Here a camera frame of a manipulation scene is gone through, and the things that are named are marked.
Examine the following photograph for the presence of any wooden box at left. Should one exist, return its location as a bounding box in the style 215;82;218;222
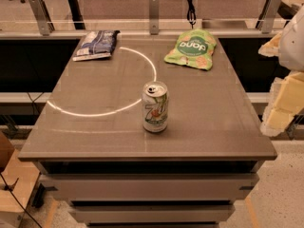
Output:
0;133;39;228

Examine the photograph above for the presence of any blue chip bag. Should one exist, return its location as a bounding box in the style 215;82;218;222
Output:
72;30;120;62

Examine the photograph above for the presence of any metal railing bracket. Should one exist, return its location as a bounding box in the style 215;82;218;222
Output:
256;0;282;33
149;0;160;35
28;0;54;36

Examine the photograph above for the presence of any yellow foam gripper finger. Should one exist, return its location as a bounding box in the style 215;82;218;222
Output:
258;32;282;57
260;71;304;137

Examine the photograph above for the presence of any right metal railing bracket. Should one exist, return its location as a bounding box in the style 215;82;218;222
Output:
256;0;282;33

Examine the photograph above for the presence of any black floor cable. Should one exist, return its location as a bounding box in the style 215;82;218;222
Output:
0;173;43;228

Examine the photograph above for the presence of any green chip bag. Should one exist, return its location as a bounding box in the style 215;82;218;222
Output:
164;28;217;70

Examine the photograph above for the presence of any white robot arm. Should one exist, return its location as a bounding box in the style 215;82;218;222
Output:
258;7;304;137

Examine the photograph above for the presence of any grey drawer cabinet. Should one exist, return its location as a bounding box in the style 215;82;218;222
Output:
20;36;276;228

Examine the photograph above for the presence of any black hanging cable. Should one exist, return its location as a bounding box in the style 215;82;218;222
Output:
185;0;198;29

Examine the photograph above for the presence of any left metal railing bracket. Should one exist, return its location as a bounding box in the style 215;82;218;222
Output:
28;0;54;36

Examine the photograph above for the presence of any middle metal railing bracket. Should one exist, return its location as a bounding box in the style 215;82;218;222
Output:
149;0;160;35

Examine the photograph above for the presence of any green white soda can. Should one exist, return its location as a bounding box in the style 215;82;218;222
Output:
142;81;169;133

